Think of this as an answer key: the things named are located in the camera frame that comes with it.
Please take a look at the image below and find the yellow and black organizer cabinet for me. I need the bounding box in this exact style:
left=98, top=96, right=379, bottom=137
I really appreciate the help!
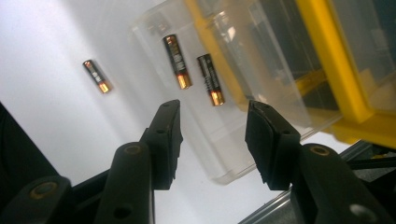
left=183, top=0, right=396, bottom=150

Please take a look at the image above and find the set of clear drawers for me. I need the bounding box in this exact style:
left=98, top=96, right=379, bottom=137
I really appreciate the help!
left=331, top=0, right=396, bottom=112

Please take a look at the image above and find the metal floor rail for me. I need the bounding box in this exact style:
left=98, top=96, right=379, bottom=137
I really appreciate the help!
left=237, top=139, right=375, bottom=224

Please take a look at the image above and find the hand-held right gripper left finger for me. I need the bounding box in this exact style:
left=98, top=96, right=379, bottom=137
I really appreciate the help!
left=139, top=99, right=184, bottom=190

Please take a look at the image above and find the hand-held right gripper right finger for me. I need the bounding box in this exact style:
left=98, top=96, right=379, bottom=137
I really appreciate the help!
left=245, top=100, right=302, bottom=191

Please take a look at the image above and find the clear plastic drawer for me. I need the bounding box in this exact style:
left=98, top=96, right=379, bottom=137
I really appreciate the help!
left=130, top=0, right=344, bottom=187

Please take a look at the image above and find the black and copper battery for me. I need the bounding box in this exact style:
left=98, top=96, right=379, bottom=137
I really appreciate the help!
left=196, top=53, right=226, bottom=107
left=163, top=34, right=193, bottom=91
left=81, top=59, right=113, bottom=94

